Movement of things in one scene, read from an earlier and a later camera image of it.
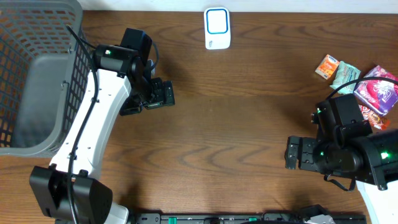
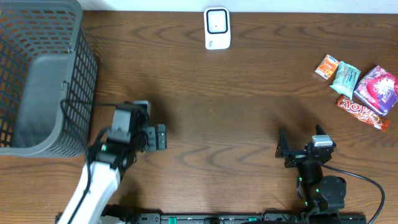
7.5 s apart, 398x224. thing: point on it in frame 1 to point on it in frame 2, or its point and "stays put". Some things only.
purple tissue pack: (381, 94) stays put
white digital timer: (217, 28) stays put
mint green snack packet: (345, 73) stays put
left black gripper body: (159, 94) to (152, 138)
